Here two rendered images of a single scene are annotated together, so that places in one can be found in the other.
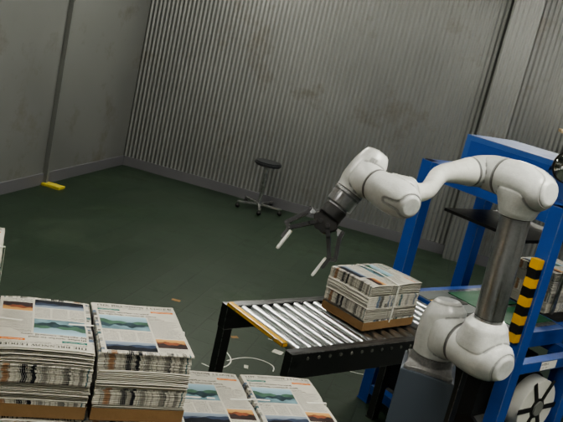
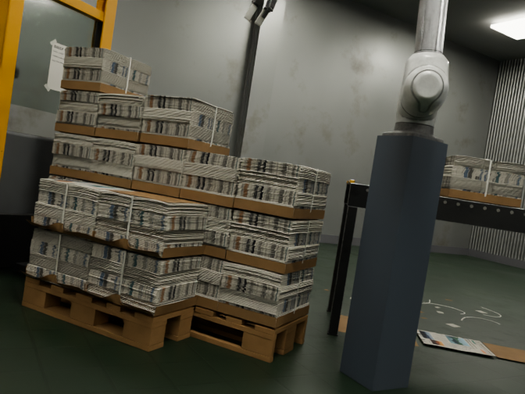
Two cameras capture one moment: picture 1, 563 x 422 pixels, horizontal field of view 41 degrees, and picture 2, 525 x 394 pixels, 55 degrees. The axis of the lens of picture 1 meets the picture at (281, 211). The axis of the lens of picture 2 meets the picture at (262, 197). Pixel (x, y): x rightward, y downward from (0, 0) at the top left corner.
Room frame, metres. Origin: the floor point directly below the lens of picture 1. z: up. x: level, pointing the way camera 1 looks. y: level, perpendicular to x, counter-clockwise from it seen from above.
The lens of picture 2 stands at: (0.86, -1.80, 0.75)
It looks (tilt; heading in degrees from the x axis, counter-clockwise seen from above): 2 degrees down; 47
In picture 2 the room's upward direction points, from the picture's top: 9 degrees clockwise
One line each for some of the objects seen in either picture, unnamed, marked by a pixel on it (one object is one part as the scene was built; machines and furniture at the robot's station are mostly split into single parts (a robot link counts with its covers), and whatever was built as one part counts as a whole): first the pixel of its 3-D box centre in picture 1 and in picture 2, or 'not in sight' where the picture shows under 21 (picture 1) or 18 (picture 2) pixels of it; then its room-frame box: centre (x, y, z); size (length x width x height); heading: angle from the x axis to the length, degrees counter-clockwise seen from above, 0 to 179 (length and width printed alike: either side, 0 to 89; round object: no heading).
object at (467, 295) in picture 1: (483, 315); not in sight; (4.27, -1.29, 0.75); 0.70 x 0.65 x 0.10; 130
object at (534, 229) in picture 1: (511, 226); not in sight; (4.27, -1.29, 1.30); 0.55 x 0.55 x 0.03; 40
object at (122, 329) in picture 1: (140, 328); (191, 104); (2.28, 0.36, 1.07); 0.37 x 0.29 x 0.01; 21
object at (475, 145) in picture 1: (529, 167); not in sight; (4.26, -1.29, 1.65); 0.60 x 0.45 x 0.20; 40
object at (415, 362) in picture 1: (431, 357); (416, 134); (2.70, -0.67, 1.03); 0.22 x 0.18 x 0.06; 168
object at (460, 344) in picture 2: not in sight; (452, 342); (3.62, -0.55, 0.01); 0.37 x 0.28 x 0.01; 130
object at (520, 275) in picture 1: (547, 283); not in sight; (4.63, -1.73, 0.93); 0.38 x 0.30 x 0.26; 130
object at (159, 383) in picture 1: (134, 361); (188, 127); (2.28, 0.36, 0.95); 0.38 x 0.29 x 0.23; 21
